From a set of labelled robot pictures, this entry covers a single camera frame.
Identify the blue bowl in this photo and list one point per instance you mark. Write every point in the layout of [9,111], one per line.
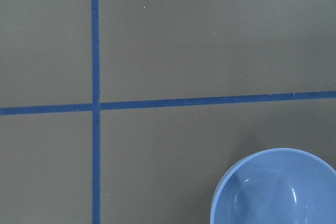
[280,185]

